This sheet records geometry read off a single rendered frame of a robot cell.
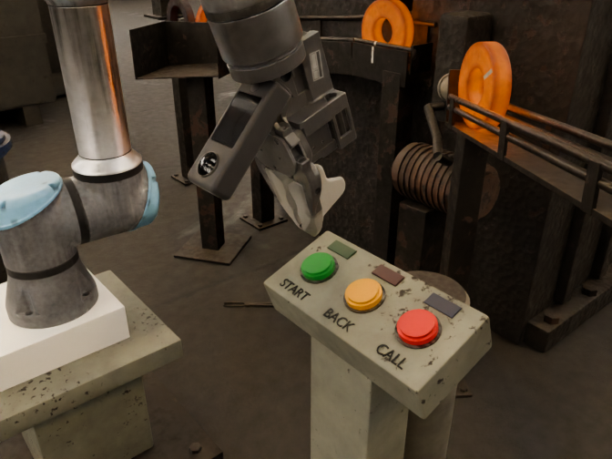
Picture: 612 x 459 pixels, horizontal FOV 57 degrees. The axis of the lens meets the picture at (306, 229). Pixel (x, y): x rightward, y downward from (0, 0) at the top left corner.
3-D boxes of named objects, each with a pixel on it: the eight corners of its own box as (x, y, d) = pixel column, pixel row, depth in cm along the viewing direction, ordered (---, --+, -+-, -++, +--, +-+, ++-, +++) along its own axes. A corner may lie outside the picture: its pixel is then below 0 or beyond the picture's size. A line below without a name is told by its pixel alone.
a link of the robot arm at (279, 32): (239, 27, 44) (187, 17, 49) (257, 80, 47) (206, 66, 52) (309, -13, 47) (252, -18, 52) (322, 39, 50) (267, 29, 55)
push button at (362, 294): (365, 282, 64) (362, 270, 63) (392, 298, 61) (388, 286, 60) (340, 304, 62) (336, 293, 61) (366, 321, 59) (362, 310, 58)
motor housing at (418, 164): (407, 320, 158) (426, 134, 133) (474, 360, 143) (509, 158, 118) (374, 339, 150) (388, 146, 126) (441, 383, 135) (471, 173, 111)
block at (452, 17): (455, 111, 142) (467, 9, 131) (482, 118, 136) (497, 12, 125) (427, 119, 136) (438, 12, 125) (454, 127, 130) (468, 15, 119)
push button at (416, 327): (416, 312, 59) (413, 300, 57) (448, 331, 56) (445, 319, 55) (391, 337, 57) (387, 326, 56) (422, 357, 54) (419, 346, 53)
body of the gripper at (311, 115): (360, 144, 57) (332, 30, 50) (298, 191, 54) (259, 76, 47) (311, 127, 63) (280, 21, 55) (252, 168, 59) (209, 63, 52)
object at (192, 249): (186, 229, 208) (164, 20, 175) (254, 237, 201) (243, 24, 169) (158, 255, 190) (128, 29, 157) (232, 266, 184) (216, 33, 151)
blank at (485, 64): (478, 139, 110) (462, 140, 110) (469, 64, 112) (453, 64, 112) (518, 112, 95) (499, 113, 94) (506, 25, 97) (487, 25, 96)
